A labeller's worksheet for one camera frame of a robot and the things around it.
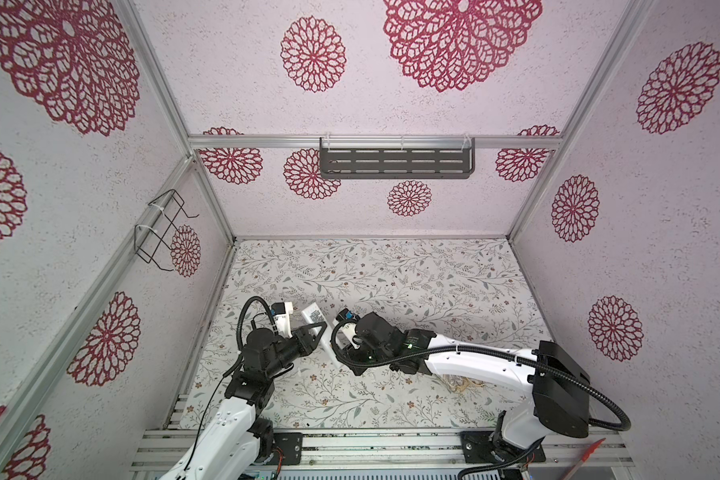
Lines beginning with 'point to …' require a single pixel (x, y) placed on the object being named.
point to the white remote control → (313, 317)
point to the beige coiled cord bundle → (457, 383)
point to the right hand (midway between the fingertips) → (337, 351)
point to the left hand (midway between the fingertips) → (325, 330)
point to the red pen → (590, 450)
